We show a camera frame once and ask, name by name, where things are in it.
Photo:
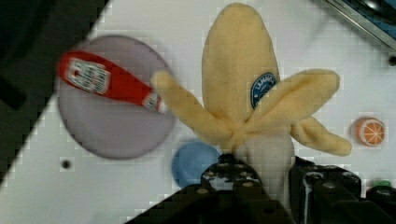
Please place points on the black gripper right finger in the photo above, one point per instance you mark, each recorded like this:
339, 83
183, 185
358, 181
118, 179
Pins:
328, 194

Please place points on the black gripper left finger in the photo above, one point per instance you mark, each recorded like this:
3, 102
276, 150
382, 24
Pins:
231, 192

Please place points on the plush peeled banana toy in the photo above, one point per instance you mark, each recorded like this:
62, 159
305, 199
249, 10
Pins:
247, 110

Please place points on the black and steel toaster oven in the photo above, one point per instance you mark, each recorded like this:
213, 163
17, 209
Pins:
376, 18

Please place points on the blue small bowl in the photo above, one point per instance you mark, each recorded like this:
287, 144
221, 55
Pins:
191, 160

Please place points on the orange slice toy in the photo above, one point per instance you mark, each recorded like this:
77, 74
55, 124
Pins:
370, 131

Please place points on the grey round plate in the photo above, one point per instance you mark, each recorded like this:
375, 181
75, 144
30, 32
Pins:
108, 128

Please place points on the red ketchup bottle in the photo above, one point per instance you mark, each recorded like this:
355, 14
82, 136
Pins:
97, 75

